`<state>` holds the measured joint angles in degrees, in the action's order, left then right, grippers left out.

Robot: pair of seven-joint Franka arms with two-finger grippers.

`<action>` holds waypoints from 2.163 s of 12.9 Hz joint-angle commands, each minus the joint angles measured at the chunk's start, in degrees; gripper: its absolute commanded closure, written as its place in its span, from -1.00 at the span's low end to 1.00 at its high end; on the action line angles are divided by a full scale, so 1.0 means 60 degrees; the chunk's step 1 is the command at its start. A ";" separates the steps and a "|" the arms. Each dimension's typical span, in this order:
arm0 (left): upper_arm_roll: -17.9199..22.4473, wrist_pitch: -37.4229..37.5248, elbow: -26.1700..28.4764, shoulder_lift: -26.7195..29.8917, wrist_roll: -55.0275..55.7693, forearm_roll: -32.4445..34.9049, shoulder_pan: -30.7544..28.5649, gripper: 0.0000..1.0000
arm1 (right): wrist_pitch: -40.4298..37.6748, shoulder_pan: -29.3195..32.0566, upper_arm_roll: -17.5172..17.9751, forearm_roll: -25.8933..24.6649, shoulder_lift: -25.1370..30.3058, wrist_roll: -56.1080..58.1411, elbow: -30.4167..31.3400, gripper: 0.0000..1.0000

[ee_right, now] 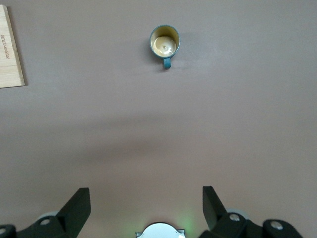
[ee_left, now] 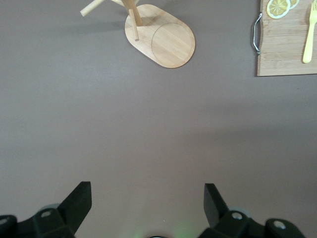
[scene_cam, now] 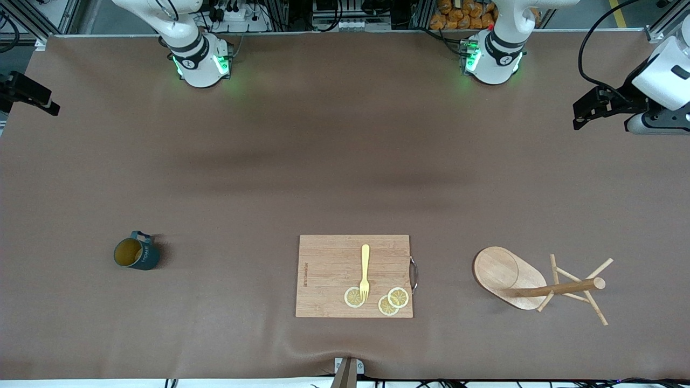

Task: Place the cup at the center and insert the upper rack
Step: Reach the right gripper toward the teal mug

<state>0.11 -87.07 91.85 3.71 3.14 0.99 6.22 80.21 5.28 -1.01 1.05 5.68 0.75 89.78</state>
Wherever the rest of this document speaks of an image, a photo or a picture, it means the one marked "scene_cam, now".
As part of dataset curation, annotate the teal ribbed mug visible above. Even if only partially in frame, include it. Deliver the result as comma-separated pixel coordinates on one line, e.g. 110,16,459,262
113,231,161,270

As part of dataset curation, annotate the wooden mug tree rack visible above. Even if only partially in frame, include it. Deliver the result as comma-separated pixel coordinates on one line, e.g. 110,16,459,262
473,246,615,327

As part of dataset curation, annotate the orange snack bag pile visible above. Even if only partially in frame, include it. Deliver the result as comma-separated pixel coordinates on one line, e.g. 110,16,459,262
430,0,496,30

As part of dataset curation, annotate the brown table mat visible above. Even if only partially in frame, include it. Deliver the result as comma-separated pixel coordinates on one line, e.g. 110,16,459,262
0,31,690,380

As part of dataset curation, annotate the white power strip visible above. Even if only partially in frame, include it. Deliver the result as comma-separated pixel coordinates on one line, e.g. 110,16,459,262
213,5,270,33

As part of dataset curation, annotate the grey equipment box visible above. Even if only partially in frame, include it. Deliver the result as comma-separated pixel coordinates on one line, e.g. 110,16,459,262
312,0,394,31

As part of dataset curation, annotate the yellow plastic fork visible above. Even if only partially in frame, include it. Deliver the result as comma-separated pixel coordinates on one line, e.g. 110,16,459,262
360,244,371,302

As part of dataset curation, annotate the wooden cutting board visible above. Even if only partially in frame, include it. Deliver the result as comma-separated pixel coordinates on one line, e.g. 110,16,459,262
295,234,418,318

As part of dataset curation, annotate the aluminium cage frame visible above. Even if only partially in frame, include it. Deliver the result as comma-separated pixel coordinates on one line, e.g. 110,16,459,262
0,0,690,52

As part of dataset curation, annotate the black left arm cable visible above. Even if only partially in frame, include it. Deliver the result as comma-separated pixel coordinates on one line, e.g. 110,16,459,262
578,0,645,92

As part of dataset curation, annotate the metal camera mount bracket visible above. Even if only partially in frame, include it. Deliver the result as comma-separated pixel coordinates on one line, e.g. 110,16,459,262
330,357,365,388

